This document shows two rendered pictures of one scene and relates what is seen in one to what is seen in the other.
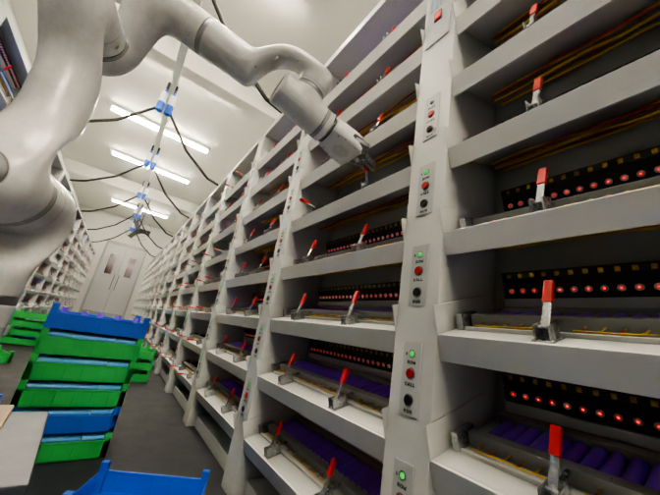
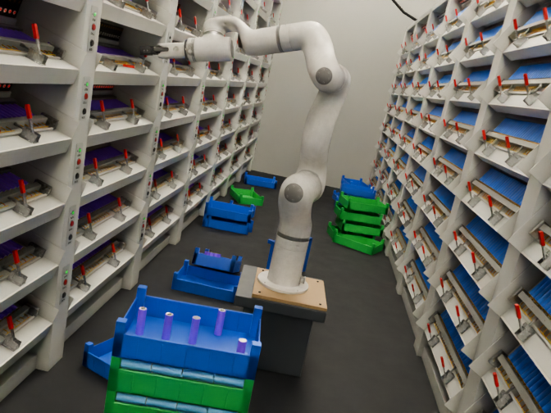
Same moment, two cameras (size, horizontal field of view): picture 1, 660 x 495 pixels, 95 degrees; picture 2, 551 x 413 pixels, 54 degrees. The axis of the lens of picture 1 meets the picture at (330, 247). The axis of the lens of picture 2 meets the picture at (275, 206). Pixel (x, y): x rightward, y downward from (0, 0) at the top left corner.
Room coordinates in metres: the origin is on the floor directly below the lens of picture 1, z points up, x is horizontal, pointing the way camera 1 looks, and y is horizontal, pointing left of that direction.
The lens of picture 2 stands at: (2.05, 1.58, 1.01)
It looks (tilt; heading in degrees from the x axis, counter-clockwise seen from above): 13 degrees down; 216
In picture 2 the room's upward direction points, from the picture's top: 11 degrees clockwise
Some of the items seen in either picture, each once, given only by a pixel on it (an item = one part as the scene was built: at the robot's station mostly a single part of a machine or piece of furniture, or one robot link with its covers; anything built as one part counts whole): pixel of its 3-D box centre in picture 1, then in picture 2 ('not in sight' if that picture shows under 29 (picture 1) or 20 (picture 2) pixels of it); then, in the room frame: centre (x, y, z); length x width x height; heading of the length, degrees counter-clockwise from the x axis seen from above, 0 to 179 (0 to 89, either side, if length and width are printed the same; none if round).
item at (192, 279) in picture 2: not in sight; (209, 280); (0.28, -0.01, 0.04); 0.30 x 0.20 x 0.08; 123
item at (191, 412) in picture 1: (245, 262); not in sight; (1.81, 0.49, 0.88); 0.20 x 0.09 x 1.75; 123
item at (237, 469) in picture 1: (303, 244); (52, 82); (1.22, 0.11, 0.88); 0.20 x 0.09 x 1.75; 123
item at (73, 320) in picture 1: (99, 320); (193, 329); (1.24, 0.83, 0.44); 0.30 x 0.20 x 0.08; 129
